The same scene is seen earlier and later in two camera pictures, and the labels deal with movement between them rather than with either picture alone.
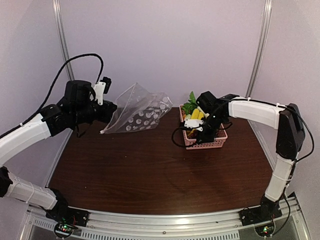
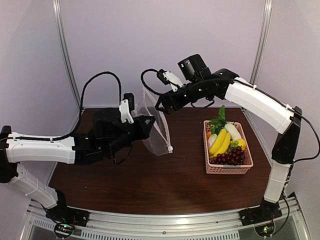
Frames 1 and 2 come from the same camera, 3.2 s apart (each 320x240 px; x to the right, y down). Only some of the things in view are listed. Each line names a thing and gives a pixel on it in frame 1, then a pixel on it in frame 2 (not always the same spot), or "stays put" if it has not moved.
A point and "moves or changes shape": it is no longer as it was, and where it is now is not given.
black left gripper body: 83,113 → 116,144
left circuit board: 63,230 stays put
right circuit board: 265,230 stays put
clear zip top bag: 137,109 moves or changes shape
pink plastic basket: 191,143 → 228,169
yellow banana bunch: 197,115 → 221,144
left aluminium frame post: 59,20 stays put
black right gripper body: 214,122 → 195,91
